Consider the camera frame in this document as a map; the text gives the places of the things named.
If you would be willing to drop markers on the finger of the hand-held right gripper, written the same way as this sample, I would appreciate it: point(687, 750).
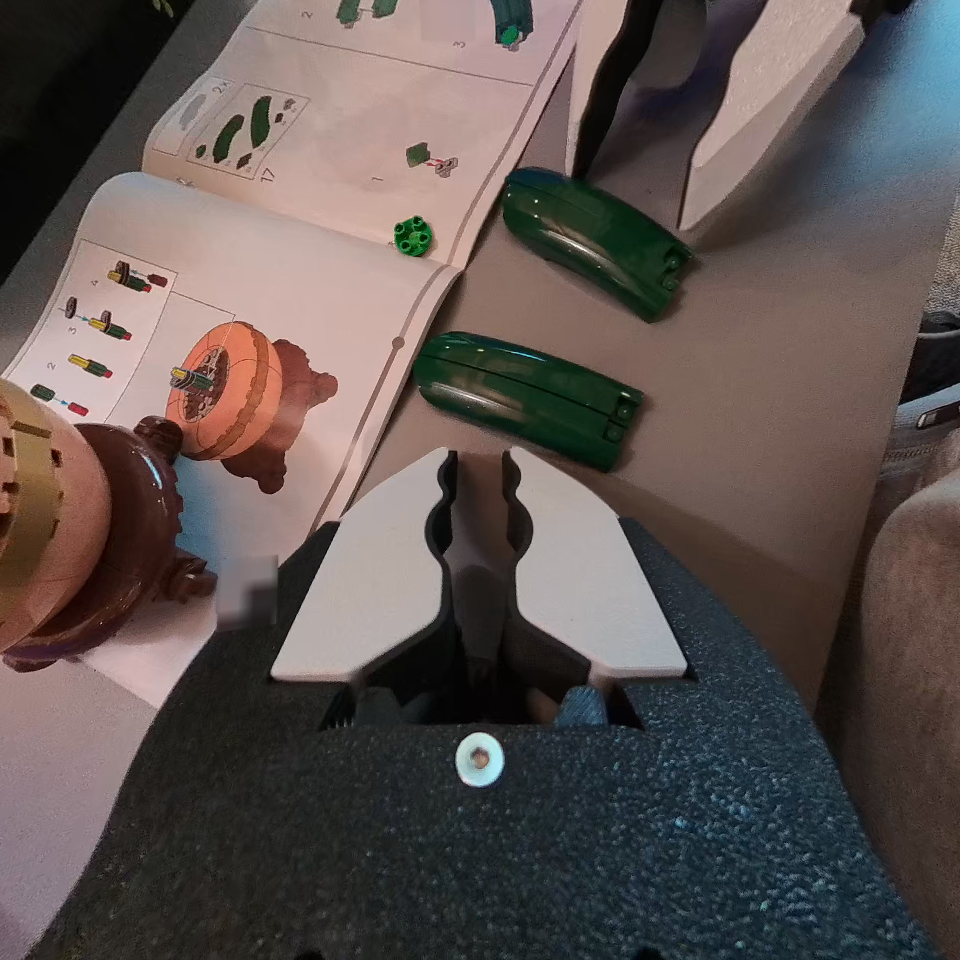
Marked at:
point(780, 90)
point(592, 75)

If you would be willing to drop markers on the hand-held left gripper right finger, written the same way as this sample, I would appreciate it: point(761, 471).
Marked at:
point(600, 592)

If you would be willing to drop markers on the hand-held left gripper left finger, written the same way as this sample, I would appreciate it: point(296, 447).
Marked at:
point(360, 592)

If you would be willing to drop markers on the peach brick flower pot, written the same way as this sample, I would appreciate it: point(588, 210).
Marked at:
point(135, 525)

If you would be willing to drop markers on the grey desk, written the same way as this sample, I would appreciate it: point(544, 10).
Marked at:
point(787, 375)

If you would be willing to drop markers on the small green round brick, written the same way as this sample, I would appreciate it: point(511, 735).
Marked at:
point(414, 236)

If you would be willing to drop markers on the building instruction booklet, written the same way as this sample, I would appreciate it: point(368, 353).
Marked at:
point(337, 112)

